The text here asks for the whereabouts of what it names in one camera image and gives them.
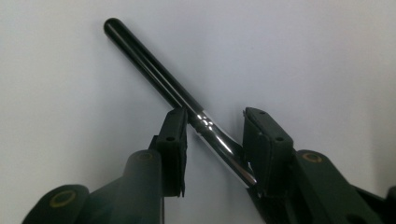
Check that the black makeup brush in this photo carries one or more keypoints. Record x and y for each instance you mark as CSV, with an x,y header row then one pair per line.
x,y
155,74

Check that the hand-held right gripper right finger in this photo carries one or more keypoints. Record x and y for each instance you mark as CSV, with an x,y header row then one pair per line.
x,y
271,155

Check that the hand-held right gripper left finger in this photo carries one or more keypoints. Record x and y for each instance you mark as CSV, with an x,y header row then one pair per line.
x,y
172,155

